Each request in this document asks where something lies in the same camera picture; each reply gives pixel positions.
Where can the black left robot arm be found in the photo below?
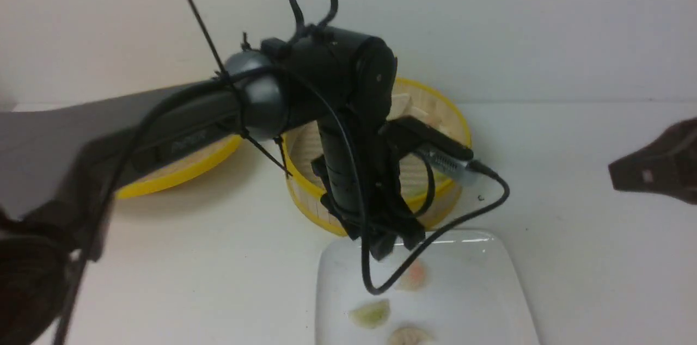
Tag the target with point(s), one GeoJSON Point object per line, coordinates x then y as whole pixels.
{"type": "Point", "coordinates": [61, 168]}

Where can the yellow rimmed bamboo steamer basket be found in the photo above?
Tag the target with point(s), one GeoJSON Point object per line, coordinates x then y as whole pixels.
{"type": "Point", "coordinates": [409, 98]}

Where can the green dumpling on plate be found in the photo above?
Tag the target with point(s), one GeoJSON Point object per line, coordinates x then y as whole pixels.
{"type": "Point", "coordinates": [371, 315]}

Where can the white square plate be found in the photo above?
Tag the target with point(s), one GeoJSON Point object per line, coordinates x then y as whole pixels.
{"type": "Point", "coordinates": [472, 295]}

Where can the yellow rimmed bamboo steamer lid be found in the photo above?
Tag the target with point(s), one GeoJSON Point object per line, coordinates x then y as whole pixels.
{"type": "Point", "coordinates": [184, 170]}

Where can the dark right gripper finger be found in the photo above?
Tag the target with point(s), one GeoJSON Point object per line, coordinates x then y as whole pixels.
{"type": "Point", "coordinates": [666, 166]}

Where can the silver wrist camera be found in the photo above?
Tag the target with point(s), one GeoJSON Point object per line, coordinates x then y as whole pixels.
{"type": "Point", "coordinates": [410, 136]}

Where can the beige dumpling on plate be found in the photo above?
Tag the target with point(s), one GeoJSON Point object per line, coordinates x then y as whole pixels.
{"type": "Point", "coordinates": [409, 335]}

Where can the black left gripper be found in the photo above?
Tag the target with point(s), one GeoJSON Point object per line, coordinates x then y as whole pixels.
{"type": "Point", "coordinates": [377, 194]}

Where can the pink dumpling on plate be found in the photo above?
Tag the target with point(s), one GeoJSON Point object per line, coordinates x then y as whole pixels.
{"type": "Point", "coordinates": [414, 278]}

